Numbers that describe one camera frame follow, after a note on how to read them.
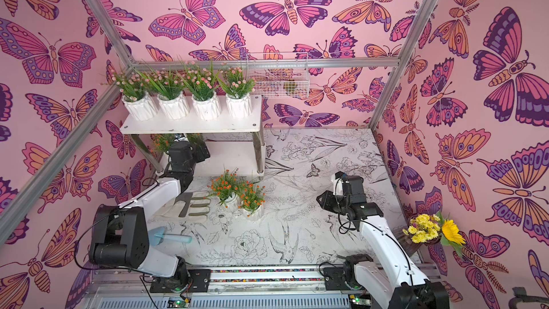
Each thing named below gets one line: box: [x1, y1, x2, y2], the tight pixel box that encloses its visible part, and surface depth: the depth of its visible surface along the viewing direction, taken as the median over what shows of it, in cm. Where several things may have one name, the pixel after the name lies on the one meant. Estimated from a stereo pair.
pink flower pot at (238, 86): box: [216, 60, 256, 119], surface depth 74 cm
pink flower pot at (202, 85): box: [180, 60, 223, 121], surface depth 74 cm
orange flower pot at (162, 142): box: [149, 133, 176, 155], surface depth 89 cm
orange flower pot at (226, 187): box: [207, 164, 241, 209], surface depth 85 cm
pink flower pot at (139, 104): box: [110, 70, 158, 121], surface depth 74 cm
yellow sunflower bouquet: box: [401, 211, 467, 258], surface depth 63 cm
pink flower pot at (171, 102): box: [138, 66, 191, 121], surface depth 74 cm
